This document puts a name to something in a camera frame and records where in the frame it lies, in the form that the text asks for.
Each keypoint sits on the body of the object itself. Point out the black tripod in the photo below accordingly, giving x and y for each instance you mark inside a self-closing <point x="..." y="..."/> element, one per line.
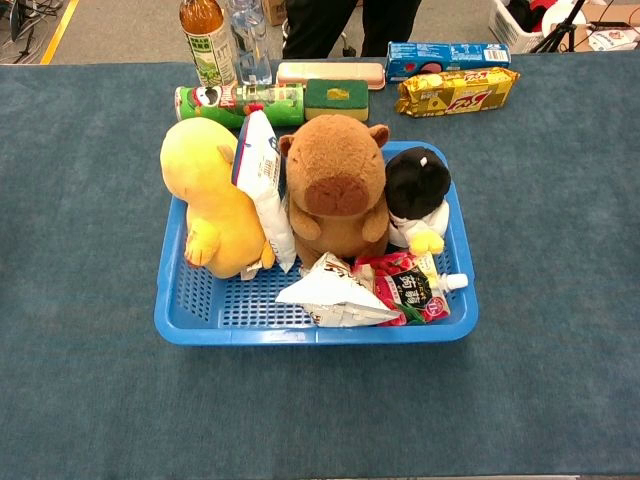
<point x="562" y="27"/>

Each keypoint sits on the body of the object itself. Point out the pink plastic case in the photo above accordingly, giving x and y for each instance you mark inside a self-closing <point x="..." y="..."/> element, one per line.
<point x="330" y="72"/>

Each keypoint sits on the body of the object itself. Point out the white laundry basket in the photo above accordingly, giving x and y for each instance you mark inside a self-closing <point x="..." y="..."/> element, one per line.
<point x="505" y="25"/>

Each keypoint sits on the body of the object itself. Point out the white blue refill pouch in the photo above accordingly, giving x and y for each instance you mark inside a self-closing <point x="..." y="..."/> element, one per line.
<point x="260" y="165"/>

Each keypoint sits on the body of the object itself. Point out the blue felt table cloth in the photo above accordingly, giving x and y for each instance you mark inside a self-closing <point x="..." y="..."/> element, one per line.
<point x="100" y="400"/>

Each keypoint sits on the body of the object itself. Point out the white box red print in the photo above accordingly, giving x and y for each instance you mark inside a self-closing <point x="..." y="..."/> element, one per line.
<point x="612" y="39"/>

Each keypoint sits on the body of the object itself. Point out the long blue box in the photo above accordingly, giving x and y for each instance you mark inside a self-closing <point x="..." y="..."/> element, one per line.
<point x="450" y="55"/>

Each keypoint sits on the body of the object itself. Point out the black-headed plush doll white robe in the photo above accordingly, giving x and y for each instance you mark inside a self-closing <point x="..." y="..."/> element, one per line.
<point x="415" y="180"/>

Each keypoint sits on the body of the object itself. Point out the brown capybara plush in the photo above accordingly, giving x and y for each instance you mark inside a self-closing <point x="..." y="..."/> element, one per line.
<point x="335" y="160"/>

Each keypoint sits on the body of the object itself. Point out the clear water bottle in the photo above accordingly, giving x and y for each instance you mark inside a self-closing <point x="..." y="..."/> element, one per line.
<point x="250" y="45"/>

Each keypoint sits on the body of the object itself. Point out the tea bottle green label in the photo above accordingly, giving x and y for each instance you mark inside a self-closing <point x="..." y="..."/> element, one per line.
<point x="207" y="50"/>

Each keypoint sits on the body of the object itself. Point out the cardboard box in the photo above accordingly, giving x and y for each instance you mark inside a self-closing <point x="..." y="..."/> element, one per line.
<point x="272" y="12"/>

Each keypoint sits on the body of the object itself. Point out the chrome base swivel stool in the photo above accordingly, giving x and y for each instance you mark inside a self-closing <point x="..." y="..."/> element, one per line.
<point x="348" y="50"/>

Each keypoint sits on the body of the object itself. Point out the gold cracker package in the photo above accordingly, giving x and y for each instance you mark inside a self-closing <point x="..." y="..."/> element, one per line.
<point x="455" y="95"/>

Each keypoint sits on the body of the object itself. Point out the red grape jelly pouch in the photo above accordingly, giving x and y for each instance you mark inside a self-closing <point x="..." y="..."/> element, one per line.
<point x="410" y="295"/>

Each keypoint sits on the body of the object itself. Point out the green Pringles can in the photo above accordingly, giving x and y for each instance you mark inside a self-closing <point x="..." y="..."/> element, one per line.
<point x="225" y="100"/>

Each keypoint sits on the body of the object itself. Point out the green yellow sponge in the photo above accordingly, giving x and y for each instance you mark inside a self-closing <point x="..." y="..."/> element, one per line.
<point x="335" y="95"/>

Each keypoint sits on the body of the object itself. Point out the yellow plush toy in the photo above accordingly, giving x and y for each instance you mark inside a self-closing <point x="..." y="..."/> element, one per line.
<point x="215" y="220"/>

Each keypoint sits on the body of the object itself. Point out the crumpled white snack bag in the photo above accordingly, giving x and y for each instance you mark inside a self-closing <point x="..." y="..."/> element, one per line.
<point x="335" y="295"/>

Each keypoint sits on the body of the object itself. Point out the blue plastic basket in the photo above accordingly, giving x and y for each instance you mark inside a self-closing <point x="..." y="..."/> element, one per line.
<point x="250" y="305"/>

